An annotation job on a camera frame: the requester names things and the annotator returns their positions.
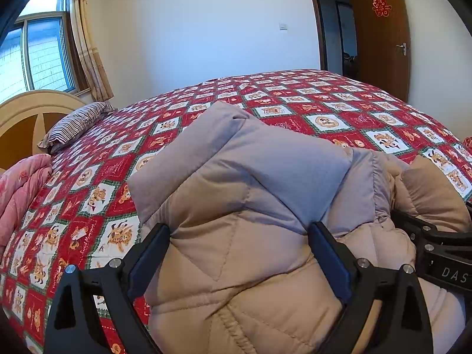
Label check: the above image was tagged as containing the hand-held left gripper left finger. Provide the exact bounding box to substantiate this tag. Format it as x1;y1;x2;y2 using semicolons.
44;223;172;354

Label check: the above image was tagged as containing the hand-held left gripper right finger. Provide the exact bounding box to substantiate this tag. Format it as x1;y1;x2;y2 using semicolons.
308;221;434;354

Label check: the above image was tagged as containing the beige puffer jacket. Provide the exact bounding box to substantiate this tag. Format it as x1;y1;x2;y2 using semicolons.
127;100;472;354

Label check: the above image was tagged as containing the pink quilt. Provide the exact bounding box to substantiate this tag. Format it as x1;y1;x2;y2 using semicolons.
0;154;53;248

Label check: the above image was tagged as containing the striped pillow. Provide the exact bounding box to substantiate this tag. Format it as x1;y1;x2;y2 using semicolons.
42;101;119;153

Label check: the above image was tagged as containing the red printed checkered blanket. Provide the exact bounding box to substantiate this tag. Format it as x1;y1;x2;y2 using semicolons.
0;68;472;354

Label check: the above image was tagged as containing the brown wooden door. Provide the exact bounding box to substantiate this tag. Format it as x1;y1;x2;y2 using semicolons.
350;0;412;104

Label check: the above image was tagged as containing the cream wooden headboard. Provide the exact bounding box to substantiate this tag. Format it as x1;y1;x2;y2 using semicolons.
0;89;87;172

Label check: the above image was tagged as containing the red paper door decoration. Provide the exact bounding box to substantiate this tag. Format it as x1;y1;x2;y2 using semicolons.
371;0;392;17

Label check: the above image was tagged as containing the beige patterned curtain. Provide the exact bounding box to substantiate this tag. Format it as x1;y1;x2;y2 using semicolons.
68;0;114;101

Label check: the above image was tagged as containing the window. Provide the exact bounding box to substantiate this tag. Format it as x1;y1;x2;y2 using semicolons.
0;0;80;106

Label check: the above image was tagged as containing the dark wooden door frame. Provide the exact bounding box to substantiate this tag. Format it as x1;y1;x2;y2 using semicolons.
305;0;356;71

